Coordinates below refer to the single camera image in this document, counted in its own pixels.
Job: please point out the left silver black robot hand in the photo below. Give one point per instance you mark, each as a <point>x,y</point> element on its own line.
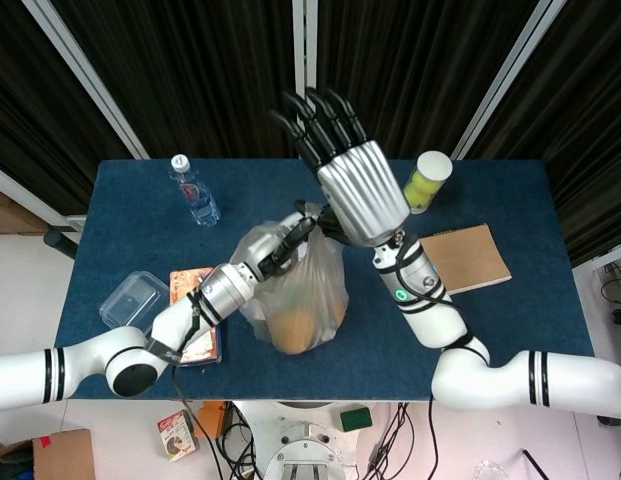
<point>270,245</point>

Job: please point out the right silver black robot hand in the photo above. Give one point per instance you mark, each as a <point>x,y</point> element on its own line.
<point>360,195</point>

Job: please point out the translucent plastic bag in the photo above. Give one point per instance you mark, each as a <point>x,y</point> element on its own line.
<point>315,280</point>

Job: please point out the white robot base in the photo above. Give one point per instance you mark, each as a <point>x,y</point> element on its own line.
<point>300,440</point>

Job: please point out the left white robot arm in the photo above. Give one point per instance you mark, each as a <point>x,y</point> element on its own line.
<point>90,355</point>

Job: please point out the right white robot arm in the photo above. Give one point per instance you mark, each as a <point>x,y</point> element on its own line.
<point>435,320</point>

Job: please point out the yellow tennis ball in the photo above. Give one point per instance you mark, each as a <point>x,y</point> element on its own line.
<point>416,197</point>
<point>431,184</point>

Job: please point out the clear tennis ball tube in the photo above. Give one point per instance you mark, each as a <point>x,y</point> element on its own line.
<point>432,165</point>

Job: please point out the clear plastic water bottle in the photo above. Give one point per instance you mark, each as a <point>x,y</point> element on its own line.
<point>197,195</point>

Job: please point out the orange round fruit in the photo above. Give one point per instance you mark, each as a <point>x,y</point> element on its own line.
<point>295,330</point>

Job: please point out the orange blue cookie box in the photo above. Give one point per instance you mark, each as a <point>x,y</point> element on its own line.
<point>187,285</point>

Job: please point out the brown cover notebook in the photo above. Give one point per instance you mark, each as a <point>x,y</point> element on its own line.
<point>470,255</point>

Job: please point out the clear plastic food container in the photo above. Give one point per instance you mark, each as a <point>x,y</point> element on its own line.
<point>132,300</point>

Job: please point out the orange plastic box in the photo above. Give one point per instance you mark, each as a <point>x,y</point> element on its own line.
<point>210,420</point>

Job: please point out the black pleated curtain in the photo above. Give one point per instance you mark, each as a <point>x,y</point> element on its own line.
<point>190,75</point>

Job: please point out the green block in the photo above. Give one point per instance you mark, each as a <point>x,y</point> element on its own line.
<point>356,419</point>

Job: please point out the blue table cloth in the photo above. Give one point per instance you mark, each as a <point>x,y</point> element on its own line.
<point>515,325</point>

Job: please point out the black round table foot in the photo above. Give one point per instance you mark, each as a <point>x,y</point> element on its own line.
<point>60,243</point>

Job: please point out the small red snack box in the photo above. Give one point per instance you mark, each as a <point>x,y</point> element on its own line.
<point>176,436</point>

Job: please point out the brown cardboard box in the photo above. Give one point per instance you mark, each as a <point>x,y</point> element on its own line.
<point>65,457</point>

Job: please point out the grey aluminium frame post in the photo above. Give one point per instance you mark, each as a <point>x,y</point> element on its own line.
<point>305,45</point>
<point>505,75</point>
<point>90,75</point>

